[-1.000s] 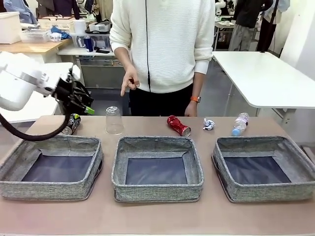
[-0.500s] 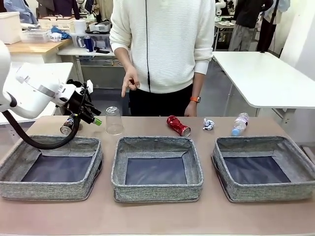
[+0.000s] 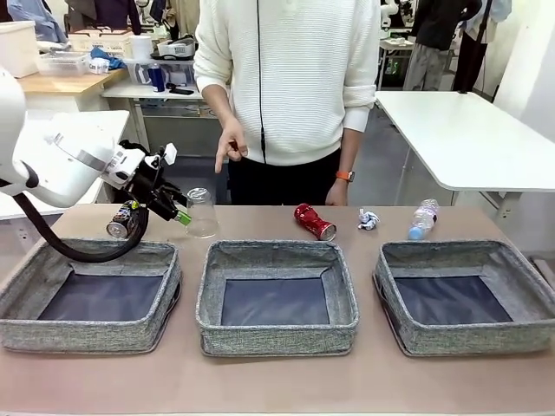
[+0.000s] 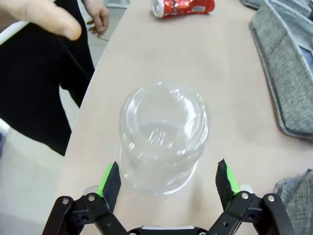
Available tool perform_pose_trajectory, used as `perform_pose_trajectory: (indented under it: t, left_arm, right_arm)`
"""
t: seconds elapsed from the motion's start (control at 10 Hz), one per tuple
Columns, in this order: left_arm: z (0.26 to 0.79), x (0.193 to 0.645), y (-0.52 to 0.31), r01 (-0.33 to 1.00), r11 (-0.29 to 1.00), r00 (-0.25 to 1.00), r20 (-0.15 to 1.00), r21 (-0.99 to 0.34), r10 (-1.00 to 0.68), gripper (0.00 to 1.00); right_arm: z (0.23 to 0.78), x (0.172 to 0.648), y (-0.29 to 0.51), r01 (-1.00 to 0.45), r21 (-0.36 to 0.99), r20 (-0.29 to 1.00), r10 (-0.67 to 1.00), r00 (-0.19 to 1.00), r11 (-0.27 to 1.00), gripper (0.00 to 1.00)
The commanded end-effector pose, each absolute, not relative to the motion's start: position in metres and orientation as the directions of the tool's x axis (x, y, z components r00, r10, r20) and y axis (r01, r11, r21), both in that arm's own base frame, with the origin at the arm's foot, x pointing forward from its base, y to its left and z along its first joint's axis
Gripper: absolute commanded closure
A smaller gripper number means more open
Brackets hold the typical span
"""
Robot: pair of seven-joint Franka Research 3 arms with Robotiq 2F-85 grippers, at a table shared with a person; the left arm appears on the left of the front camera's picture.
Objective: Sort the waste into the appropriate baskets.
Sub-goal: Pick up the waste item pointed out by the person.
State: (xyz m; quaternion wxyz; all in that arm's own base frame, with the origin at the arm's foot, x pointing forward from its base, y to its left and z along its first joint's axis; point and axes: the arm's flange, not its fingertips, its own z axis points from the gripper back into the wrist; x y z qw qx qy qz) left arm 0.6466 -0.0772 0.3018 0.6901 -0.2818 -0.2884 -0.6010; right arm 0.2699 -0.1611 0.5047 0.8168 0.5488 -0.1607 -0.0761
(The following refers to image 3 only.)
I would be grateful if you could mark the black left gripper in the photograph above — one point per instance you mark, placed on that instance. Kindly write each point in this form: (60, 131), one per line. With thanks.
(147, 186)

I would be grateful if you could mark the clear plastic cup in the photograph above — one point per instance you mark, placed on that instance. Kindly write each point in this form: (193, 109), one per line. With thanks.
(204, 216)

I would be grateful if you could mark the crushed black soda can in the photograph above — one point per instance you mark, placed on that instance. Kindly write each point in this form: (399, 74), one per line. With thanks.
(119, 223)

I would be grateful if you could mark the crushed red soda can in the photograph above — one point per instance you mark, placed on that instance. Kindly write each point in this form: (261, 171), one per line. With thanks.
(310, 219)

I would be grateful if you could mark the white paper ball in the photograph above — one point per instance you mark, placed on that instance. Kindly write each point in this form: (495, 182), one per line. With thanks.
(367, 221)

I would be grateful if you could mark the clear bottle with blue cap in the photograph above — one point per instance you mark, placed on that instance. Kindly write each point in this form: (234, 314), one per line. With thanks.
(424, 219)

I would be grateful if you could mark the person's right forearm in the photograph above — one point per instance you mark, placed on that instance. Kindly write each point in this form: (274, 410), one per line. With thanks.
(219, 104)

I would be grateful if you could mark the person's left forearm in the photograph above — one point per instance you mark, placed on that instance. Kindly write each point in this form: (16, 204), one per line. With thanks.
(350, 151)

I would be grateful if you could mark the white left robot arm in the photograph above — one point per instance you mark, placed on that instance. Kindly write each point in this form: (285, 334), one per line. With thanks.
(56, 164)

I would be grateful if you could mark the person's right hand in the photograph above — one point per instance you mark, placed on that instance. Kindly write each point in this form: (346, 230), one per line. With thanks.
(234, 138)

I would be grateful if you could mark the person's left hand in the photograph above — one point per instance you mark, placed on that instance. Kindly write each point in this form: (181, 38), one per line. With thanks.
(338, 195)

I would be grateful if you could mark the black handheld device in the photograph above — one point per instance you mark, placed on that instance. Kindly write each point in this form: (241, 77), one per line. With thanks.
(180, 90)

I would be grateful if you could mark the white workbench with shelf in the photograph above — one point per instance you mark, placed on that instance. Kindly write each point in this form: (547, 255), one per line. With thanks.
(130, 92)

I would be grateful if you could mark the blue drink bottle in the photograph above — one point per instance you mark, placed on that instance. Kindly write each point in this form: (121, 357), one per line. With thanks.
(156, 78)

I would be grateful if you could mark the clear storage bin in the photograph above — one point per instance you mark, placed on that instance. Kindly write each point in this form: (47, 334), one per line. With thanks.
(182, 71)

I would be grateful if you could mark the blue cloth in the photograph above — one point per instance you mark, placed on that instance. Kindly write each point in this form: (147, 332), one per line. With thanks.
(115, 60)

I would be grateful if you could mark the white tray with dark item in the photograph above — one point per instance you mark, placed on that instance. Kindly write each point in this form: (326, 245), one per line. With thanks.
(175, 47)

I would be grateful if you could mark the grey fabric basket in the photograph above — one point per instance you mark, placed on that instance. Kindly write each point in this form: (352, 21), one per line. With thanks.
(477, 340)
(277, 338)
(86, 336)

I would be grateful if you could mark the wooden top table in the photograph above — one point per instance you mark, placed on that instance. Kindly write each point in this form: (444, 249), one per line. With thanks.
(65, 84)

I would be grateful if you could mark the person in white sweater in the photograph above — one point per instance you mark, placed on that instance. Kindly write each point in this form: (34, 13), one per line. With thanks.
(295, 86)

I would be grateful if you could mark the orange wristwatch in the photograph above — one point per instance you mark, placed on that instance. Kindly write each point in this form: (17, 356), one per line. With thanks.
(345, 175)

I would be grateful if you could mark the white labelled crate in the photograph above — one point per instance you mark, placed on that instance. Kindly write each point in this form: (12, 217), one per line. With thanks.
(104, 43)

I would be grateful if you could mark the clear plastic tray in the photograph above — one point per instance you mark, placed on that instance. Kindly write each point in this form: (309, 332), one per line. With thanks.
(60, 65)

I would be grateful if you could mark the white storage box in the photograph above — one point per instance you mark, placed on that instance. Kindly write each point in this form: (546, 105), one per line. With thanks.
(17, 47)

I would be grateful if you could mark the hanging blue jacket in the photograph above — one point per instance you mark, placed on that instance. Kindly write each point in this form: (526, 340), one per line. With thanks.
(39, 21)

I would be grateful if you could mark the bystander in black top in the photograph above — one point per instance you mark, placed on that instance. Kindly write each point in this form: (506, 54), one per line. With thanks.
(438, 21)

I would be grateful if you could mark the bystander in black trousers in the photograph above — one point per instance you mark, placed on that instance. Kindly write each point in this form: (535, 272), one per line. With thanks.
(470, 56)

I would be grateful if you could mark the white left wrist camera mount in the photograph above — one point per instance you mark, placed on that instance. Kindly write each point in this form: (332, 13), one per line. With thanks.
(126, 162)

